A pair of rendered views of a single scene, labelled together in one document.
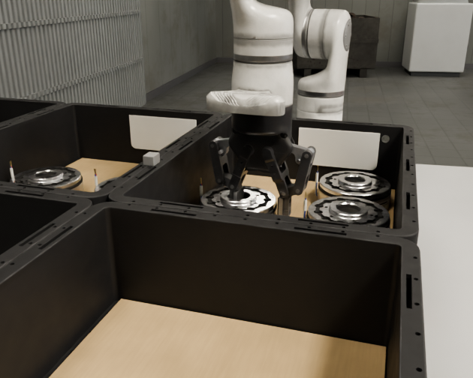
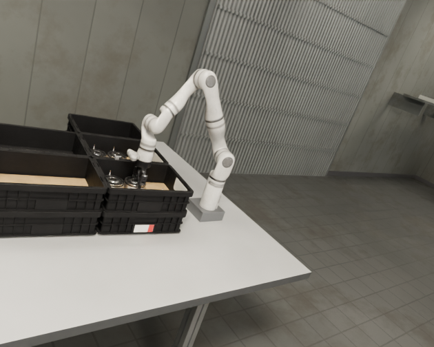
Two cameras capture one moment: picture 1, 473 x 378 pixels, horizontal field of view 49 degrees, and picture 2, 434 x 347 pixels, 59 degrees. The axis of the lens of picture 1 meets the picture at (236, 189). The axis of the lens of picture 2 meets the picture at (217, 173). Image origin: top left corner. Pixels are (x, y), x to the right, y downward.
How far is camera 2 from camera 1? 144 cm
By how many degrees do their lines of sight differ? 34
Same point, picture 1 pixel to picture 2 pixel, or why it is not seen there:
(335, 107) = (214, 184)
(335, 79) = (215, 174)
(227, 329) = not seen: hidden behind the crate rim
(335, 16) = (222, 153)
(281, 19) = (147, 140)
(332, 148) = (179, 188)
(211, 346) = not seen: hidden behind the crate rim
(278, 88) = (141, 155)
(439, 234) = (209, 243)
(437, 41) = not seen: outside the picture
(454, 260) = (193, 246)
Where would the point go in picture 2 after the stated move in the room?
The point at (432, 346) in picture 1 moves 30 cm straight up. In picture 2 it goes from (140, 242) to (158, 181)
